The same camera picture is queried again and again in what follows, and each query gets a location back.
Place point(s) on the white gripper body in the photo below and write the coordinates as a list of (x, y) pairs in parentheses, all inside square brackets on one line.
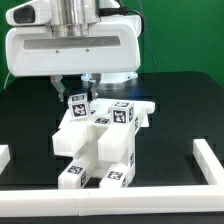
[(110, 46)]

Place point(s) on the white U-shaped obstacle fence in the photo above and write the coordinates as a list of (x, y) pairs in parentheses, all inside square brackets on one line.
[(132, 200)]

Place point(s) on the white tagged cube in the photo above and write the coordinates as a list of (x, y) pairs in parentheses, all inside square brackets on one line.
[(122, 112), (79, 106)]

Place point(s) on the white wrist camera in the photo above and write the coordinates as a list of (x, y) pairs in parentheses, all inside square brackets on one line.
[(31, 13)]

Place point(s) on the white chair back frame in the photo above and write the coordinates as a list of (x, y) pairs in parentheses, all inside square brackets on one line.
[(109, 125)]

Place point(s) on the white part at left edge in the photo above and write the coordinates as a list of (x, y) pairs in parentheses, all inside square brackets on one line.
[(4, 157)]

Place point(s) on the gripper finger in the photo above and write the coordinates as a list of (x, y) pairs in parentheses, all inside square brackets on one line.
[(56, 81), (95, 78)]

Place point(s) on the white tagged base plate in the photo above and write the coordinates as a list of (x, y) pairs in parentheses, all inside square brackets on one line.
[(67, 118)]

